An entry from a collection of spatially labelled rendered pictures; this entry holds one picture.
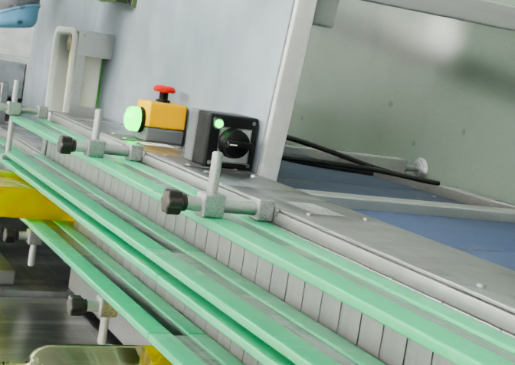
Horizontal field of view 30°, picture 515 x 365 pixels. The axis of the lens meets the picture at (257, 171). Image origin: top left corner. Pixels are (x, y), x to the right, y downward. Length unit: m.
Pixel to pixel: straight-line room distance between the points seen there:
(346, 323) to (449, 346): 0.28
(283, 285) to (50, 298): 0.81
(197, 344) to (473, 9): 0.74
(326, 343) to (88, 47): 1.33
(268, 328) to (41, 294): 0.93
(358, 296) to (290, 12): 0.69
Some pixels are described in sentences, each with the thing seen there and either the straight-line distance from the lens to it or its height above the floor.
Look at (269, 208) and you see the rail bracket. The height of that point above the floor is 0.89.
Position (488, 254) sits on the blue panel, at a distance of 1.16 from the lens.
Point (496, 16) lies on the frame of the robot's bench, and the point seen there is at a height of 0.36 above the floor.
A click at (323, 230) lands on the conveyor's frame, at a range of 1.01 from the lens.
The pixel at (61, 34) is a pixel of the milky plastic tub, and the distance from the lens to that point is 2.29.
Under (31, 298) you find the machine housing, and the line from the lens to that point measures 1.80.
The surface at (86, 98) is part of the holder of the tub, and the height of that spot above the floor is 0.79.
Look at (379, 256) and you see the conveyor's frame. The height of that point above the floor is 0.88.
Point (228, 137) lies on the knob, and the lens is 1.39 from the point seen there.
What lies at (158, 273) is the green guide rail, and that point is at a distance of 1.19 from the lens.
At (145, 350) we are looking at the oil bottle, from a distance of 1.28.
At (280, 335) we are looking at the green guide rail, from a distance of 0.92.
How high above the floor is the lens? 1.39
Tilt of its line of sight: 27 degrees down
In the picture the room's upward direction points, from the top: 84 degrees counter-clockwise
